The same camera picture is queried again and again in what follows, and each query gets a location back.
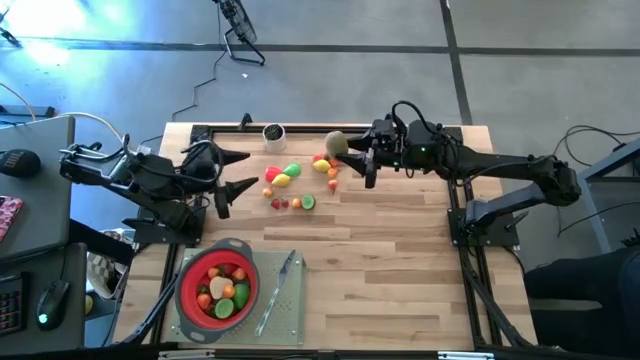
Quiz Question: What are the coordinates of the white cable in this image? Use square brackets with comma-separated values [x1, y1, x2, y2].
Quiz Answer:
[58, 111, 126, 184]

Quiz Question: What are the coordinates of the person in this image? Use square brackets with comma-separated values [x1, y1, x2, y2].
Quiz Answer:
[522, 244, 640, 359]

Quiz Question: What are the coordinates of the red collapsible colander bowl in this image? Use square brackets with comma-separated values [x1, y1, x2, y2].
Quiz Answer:
[174, 237, 261, 345]

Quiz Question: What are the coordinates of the green perforated metal stand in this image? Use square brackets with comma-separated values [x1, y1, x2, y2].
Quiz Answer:
[167, 248, 309, 348]

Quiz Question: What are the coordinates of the checkered bag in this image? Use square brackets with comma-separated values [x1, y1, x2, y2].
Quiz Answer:
[85, 228, 132, 301]

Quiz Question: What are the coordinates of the blue-grey desk frame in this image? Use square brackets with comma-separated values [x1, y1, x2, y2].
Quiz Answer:
[577, 138, 640, 254]

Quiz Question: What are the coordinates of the black floor cable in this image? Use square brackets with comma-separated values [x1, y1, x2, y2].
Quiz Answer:
[171, 9, 226, 122]

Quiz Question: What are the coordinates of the black computer mouse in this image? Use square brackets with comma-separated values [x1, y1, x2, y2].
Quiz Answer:
[35, 278, 71, 331]

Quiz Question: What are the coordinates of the silver aluminium bar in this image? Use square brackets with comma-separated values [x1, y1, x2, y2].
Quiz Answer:
[437, 351, 495, 360]
[158, 349, 216, 360]

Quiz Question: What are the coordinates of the backlit black keyboard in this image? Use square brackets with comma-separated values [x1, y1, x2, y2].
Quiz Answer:
[0, 272, 29, 337]

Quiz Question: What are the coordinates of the whole brown kiwi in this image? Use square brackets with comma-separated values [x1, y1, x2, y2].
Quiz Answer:
[325, 130, 350, 159]

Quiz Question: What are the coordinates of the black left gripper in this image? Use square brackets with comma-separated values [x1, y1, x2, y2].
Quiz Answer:
[179, 141, 261, 221]

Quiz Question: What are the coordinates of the black portable speaker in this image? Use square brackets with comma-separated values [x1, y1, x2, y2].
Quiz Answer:
[0, 148, 43, 179]

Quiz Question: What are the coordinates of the white cup with plant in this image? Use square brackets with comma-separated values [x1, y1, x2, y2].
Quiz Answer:
[262, 122, 287, 153]

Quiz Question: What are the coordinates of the knife with patterned handle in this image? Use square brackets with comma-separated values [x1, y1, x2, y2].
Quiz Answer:
[254, 249, 297, 337]

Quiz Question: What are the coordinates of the grey side desk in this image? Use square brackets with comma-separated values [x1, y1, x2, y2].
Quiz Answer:
[0, 115, 76, 264]

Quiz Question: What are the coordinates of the black floor fan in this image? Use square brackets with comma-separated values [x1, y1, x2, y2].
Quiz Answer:
[213, 0, 267, 67]

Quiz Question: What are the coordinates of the black aluminium table frame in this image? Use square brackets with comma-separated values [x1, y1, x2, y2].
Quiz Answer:
[149, 123, 539, 351]

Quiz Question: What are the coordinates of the dark grey desk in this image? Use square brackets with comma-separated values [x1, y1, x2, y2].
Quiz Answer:
[0, 242, 89, 354]

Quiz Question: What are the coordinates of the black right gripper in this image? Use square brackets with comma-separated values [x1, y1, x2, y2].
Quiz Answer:
[334, 117, 412, 190]

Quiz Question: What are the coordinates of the black diagonal frame strut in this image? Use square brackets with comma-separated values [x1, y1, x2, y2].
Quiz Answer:
[462, 249, 534, 349]
[122, 272, 182, 346]

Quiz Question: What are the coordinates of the pink patterned pad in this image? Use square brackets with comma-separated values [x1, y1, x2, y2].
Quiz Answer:
[0, 194, 25, 244]

